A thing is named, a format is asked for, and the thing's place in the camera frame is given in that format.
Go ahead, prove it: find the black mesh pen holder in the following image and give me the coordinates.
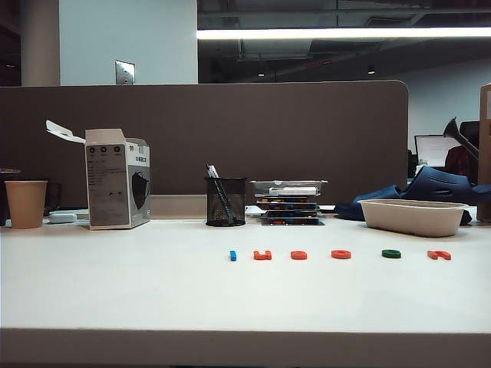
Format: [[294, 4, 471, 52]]
[[203, 176, 247, 228]]

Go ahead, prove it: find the black white pen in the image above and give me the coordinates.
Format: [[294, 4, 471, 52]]
[[206, 163, 237, 223]]

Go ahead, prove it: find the brown desk partition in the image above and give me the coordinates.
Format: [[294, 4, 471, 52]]
[[0, 79, 410, 220]]

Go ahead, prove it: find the white grey face mask box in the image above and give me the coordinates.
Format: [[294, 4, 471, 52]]
[[44, 120, 151, 231]]

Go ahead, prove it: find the beige pulp tray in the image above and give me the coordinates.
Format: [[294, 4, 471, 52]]
[[358, 198, 470, 238]]

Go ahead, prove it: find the white ceiling light strip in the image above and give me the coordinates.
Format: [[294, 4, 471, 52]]
[[196, 26, 491, 41]]

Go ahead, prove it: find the small white device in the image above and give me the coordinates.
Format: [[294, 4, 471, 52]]
[[48, 212, 79, 224]]

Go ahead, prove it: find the computer monitor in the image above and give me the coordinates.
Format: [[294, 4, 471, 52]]
[[414, 133, 461, 168]]

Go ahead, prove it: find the blue cloth bundle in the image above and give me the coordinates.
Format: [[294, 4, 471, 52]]
[[400, 165, 491, 225]]

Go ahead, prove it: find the black funnel-shaped object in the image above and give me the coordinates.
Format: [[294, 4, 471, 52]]
[[443, 117, 480, 160]]

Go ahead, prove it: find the red garment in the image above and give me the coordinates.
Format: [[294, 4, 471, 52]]
[[444, 145, 479, 179]]

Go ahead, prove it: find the brown paper cup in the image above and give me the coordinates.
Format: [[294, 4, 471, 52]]
[[4, 179, 48, 230]]

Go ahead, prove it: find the black office chair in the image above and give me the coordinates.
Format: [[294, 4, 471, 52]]
[[459, 120, 480, 149]]

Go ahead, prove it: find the brown cardboard box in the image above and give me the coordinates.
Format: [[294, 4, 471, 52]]
[[476, 82, 491, 222]]

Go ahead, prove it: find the metal wall switch plate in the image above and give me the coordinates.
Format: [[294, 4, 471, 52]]
[[114, 60, 136, 85]]

